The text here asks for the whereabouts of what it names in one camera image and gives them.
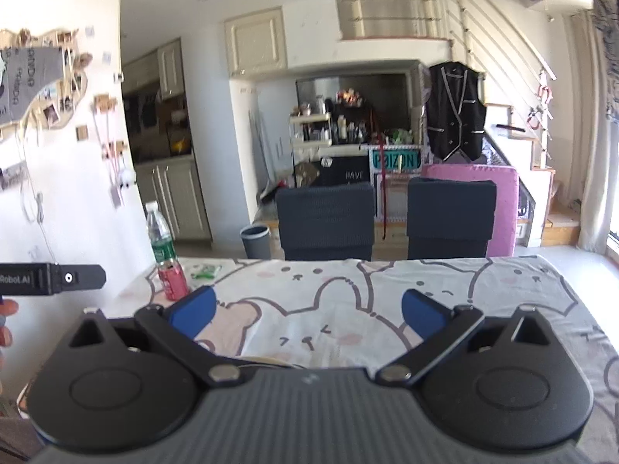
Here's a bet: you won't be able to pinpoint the black printed box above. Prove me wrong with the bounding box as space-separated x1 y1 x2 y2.
314 155 371 187

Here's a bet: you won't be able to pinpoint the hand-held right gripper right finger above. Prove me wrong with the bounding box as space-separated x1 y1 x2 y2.
377 289 557 387

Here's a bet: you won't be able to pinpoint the person's left hand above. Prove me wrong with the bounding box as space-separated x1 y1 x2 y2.
0 299 20 349

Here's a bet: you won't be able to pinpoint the printed bunny tablecloth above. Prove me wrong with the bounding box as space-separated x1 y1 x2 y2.
106 256 619 464

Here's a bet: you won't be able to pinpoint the white tiered shelf rack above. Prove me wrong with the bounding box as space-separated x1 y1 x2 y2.
289 112 334 148

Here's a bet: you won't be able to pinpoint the grey lower kitchen cabinet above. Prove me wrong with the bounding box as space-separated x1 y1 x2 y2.
136 159 214 242

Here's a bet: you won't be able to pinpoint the red drink can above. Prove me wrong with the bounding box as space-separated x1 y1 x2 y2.
158 260 190 301

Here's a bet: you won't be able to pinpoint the black vest white trim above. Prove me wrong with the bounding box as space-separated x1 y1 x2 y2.
424 61 487 162

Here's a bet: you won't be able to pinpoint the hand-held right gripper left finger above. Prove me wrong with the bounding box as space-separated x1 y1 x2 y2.
63 286 241 390

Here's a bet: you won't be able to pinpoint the clear water bottle green label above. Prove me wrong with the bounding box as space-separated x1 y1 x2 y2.
145 200 176 264

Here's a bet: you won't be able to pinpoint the teal sign plate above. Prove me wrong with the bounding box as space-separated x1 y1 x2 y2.
368 149 421 174

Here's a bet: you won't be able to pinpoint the grey kitchen cabinet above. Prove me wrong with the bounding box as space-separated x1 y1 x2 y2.
157 41 187 100
136 159 214 242

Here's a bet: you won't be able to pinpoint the grey upper kitchen cabinet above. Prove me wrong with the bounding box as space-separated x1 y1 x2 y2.
157 41 187 100

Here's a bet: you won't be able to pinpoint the wall photo board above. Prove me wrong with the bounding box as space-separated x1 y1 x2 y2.
0 29 92 131

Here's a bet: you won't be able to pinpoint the stair railing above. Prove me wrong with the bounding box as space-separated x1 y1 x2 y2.
333 0 557 107

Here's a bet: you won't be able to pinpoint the dark blue chair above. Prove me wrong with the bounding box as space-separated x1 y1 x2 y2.
275 184 377 263
407 177 498 260

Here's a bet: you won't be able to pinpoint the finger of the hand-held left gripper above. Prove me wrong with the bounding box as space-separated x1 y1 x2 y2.
57 264 107 294

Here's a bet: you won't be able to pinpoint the grey trash bin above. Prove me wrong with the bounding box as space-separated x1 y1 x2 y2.
240 225 272 260

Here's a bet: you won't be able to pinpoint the beige curtain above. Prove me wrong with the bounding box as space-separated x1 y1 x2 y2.
563 10 619 254

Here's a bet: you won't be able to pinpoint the cream upper cabinet door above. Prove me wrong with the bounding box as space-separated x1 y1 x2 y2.
224 6 289 77

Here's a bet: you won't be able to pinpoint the pink chair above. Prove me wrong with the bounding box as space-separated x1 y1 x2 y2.
421 163 520 258

